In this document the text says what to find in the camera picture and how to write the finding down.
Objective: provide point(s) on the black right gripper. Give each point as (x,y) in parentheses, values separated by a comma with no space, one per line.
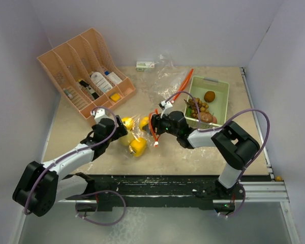
(156,122)

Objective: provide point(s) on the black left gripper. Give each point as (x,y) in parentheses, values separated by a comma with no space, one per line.
(120,129)

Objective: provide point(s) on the yellow fake pear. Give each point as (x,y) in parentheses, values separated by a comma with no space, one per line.
(144,124)

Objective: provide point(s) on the clear zip bag brown food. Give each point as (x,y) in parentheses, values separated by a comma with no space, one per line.
(162,79)

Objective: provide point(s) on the fake brown grape bunch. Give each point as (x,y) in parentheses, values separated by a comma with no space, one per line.
(194,106)

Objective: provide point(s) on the red fake apple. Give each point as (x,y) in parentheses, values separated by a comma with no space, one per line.
(214,120)

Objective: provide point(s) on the brown fake kiwi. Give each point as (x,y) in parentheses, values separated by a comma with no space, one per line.
(209,96)

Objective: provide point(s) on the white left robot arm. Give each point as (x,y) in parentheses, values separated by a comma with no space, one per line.
(37,188)

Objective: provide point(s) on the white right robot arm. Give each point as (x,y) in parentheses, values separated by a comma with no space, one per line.
(235,145)

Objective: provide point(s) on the beige fake potato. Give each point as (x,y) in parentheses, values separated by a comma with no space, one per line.
(126,139)

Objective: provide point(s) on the yellow fake lemon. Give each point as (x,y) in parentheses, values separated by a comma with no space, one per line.
(129,123)

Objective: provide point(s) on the yellow fake pepper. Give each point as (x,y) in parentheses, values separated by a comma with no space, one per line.
(137,146)

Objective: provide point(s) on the beige fake mushroom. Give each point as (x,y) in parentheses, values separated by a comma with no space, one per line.
(205,117)

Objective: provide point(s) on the yellow item in organizer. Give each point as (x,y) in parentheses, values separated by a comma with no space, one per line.
(115,97)

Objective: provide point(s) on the white lotion bottle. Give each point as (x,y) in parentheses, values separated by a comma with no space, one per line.
(101,82)

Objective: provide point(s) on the white blue cap tube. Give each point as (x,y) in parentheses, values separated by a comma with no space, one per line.
(113,77)

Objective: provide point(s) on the black yellow tool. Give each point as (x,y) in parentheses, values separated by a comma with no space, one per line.
(93,95)

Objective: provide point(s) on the green perforated plastic basket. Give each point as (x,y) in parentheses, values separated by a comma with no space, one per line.
(198,87)

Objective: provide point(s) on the small green white box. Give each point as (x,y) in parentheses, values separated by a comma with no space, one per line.
(141,66)

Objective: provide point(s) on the pink plastic file organizer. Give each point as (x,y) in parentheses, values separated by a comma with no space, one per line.
(77,59)

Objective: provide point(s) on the small clear vial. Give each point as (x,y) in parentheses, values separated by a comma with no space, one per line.
(68,94)

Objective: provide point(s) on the small loose brown grape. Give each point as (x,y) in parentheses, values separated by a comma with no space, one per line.
(277,178)

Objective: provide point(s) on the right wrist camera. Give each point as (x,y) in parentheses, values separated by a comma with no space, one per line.
(166,107)

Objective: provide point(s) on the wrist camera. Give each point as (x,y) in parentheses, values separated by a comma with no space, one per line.
(99,114)
(166,107)

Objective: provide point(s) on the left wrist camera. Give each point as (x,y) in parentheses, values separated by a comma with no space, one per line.
(99,114)

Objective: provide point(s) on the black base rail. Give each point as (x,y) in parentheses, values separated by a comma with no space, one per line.
(180,191)

